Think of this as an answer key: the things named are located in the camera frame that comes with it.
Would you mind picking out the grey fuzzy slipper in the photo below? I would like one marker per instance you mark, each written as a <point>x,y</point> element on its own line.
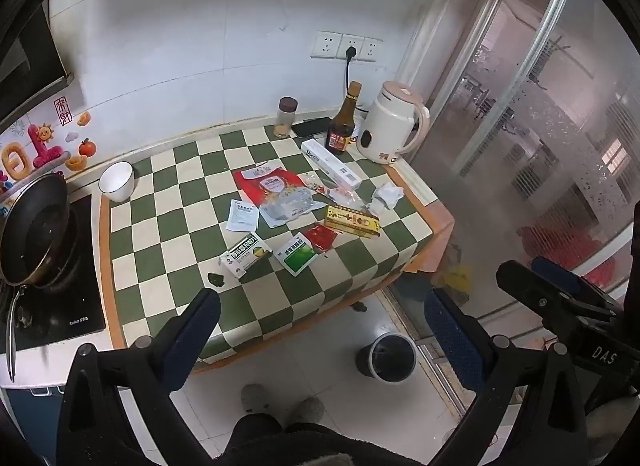
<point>305,412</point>
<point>254,398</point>

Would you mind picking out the white electric kettle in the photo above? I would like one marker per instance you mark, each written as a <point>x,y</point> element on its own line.
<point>387,125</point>

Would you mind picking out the black flat phone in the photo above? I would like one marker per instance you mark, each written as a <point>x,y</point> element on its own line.
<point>312,126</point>

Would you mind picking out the green white checkered tablecloth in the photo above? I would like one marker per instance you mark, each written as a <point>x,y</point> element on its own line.
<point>165,226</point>

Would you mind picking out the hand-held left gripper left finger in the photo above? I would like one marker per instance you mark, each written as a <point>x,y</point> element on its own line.
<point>197,326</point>

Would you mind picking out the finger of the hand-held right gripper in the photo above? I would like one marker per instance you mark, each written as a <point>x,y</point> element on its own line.
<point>530,291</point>
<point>557,273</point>

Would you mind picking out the person's right forearm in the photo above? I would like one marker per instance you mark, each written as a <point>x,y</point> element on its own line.
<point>607,436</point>

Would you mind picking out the yellow plastic bag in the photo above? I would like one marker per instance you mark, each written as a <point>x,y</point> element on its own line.
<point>457,283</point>

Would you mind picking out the glass spice jar brown lid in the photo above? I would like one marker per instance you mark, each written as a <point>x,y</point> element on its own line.
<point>286,120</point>

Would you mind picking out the sliding glass door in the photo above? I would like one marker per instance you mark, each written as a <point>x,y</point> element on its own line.
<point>550,145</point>

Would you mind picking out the clear crumpled wrapper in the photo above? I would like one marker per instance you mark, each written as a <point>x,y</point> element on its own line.
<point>332,193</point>

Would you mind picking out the red plastic basket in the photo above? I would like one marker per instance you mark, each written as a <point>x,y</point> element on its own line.
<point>560,246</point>

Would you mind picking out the red sachet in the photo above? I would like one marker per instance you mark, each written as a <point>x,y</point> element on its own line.
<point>319,237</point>

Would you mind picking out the white bowl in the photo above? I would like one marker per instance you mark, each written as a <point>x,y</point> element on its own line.
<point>117,183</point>

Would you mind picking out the long white toothpaste box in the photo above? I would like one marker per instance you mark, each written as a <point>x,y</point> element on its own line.
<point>330,163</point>

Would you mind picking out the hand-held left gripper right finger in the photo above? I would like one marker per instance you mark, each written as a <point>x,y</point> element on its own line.
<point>452,331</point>

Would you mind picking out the white wall socket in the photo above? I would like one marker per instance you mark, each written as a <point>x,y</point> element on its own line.
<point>358,40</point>
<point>326,44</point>
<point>371,49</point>

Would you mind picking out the blue cabinet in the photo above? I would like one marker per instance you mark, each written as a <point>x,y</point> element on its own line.
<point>35,416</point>

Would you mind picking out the green white medicine box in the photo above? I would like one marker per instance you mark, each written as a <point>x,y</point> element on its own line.
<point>245,257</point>

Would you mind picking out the round white trash bin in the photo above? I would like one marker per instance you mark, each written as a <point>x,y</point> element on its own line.
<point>367,361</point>

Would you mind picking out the white paper sachet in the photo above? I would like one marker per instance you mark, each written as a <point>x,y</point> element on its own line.
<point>242,216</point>

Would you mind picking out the small dark scrap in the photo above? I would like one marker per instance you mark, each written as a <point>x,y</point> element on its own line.
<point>216,280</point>

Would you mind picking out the black induction cooktop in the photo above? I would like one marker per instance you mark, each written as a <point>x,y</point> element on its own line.
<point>70,306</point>

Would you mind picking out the dark sauce bottle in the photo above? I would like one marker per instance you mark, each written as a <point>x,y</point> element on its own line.
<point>342,133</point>

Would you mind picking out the red white plastic bag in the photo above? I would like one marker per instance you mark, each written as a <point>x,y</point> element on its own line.
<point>267,185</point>

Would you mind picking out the clear plastic bag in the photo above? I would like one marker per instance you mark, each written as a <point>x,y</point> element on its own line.
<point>292,211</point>

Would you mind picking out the crumpled white tissue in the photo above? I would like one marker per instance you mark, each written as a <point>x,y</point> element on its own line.
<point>389,197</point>

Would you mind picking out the black frying pan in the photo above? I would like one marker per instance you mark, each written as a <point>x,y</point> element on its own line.
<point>35,231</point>

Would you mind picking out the yellow flat box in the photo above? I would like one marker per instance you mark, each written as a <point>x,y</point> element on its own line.
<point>352,220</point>

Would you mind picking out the black range hood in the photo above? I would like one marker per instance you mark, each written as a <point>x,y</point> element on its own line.
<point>30,65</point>

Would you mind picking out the group of colourful wall stickers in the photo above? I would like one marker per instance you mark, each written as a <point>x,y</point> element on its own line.
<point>45,145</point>

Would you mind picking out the person's black trousers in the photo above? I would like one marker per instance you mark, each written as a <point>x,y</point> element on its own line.
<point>300,441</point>

